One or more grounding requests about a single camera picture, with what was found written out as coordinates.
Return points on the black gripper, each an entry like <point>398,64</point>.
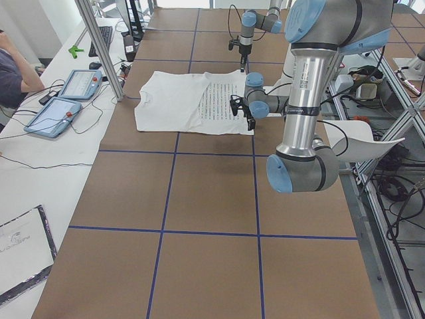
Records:
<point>248,115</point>
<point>245,49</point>

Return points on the white long-sleeve printed shirt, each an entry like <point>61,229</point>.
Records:
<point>197,103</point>

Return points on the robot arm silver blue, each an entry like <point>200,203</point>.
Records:
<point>319,33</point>
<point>252,20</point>

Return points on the white plastic chair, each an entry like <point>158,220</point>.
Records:
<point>352,141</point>

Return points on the black power adapter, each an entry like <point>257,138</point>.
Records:
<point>129,48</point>

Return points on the black keyboard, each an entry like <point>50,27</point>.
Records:
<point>106,33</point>

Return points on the black computer mouse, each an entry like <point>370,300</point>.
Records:
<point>94,65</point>

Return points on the blue teach pendant far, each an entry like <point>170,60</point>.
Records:
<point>81,85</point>

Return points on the blue teach pendant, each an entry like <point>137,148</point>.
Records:
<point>54,117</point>
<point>81,85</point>

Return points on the green plastic clamp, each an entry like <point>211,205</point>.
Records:
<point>74,50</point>

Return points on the blue teach pendant near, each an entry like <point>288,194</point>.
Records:
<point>54,117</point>

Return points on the seated person dark shirt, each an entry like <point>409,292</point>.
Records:
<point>18,76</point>

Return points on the white board black border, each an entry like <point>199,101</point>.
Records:
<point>28,252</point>

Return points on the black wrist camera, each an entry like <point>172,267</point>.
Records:
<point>236,104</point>
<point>233,43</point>

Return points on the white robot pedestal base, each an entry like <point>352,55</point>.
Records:
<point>287,69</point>

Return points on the aluminium frame post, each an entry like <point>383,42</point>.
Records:
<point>89,20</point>

